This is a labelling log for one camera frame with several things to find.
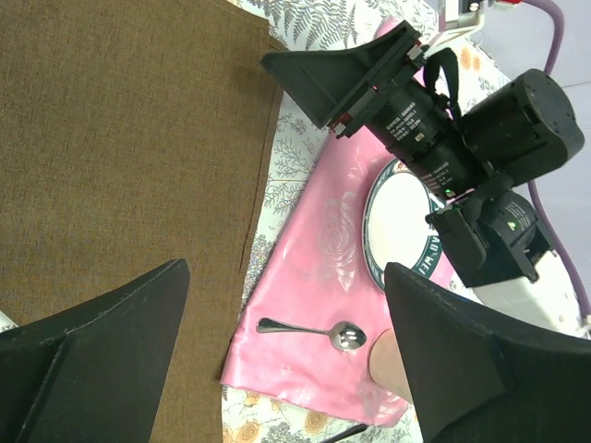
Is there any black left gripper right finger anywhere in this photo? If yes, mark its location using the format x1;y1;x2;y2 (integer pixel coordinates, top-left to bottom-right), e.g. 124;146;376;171
385;263;590;442

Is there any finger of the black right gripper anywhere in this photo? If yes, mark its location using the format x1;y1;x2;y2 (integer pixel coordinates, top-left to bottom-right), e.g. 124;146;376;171
260;34;404;127

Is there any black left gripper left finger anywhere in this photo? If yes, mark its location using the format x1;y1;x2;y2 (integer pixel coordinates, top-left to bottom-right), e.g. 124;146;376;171
1;259;190;442

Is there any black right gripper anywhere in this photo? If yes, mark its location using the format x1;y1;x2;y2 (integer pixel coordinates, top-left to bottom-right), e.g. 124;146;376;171
331;22;585;199

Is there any brown cloth napkin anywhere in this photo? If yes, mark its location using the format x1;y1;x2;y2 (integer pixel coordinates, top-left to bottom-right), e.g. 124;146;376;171
1;1;282;442

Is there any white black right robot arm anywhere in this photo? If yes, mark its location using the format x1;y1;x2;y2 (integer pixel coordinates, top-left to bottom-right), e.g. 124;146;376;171
261;23;585;289

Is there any floral tablecloth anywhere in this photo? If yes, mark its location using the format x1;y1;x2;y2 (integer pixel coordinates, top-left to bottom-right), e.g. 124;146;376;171
220;0;513;443

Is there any silver spoon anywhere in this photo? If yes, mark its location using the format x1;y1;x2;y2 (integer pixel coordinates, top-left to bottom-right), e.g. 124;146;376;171
256;317;368;352

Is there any green rimmed white plate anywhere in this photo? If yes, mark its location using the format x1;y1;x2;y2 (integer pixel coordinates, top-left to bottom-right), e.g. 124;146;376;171
361;160;453;290

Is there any pink floral placemat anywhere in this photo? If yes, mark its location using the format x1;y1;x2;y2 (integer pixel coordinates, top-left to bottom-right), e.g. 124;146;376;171
222;129;408;426

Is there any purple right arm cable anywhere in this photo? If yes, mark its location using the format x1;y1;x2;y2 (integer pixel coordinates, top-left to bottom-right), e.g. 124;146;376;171
521;0;591;319

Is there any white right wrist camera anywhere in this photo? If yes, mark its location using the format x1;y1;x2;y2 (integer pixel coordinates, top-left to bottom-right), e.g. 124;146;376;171
436;0;523;47

